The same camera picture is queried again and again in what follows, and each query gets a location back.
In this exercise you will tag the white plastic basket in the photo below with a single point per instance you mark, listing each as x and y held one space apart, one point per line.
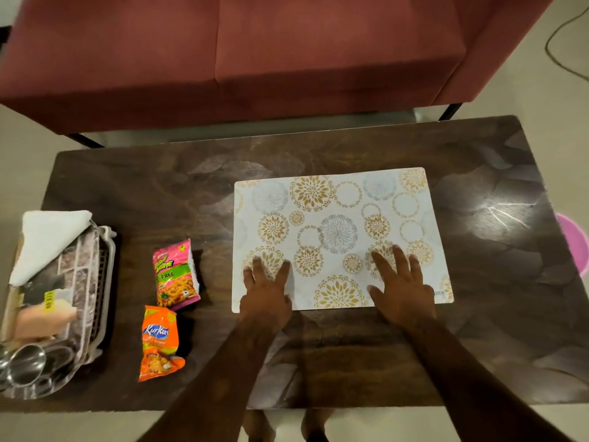
99 280

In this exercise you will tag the person's right foot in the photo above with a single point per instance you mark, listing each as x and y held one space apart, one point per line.
316 425

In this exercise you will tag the person's right forearm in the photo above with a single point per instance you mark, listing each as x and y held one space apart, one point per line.
469 386

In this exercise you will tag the person's right middle finger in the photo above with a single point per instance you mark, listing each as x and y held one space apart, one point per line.
400 261

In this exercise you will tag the person's left foot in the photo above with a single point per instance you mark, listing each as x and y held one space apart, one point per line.
258 427

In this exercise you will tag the pink snack packet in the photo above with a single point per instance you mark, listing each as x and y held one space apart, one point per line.
176 276

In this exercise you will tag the orange snack packet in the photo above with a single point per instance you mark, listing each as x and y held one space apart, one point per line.
158 345

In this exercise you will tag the white floral placemat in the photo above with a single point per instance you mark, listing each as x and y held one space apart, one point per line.
331 211

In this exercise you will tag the person's left forearm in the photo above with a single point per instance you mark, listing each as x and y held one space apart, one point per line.
221 386

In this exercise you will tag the white folded cloth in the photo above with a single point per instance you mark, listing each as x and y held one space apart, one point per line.
46 239

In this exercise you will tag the steel cup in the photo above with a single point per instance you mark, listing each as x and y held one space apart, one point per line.
26 363

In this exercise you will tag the person's right thumb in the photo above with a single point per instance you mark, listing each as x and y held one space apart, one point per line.
375 295

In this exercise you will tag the person's right hand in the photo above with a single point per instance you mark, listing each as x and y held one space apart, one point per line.
407 299

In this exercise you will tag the peach item with yellow label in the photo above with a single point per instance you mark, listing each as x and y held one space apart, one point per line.
43 319

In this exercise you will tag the person's left hand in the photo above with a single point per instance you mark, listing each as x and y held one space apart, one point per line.
266 303

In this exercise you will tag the person's left middle finger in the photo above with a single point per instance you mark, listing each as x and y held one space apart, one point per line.
259 269

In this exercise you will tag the pink plastic bucket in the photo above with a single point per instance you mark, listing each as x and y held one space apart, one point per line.
575 243

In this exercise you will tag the person's foot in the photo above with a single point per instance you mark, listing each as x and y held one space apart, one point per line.
316 425
258 427

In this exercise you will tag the red fabric sofa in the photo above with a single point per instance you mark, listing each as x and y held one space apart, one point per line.
230 50

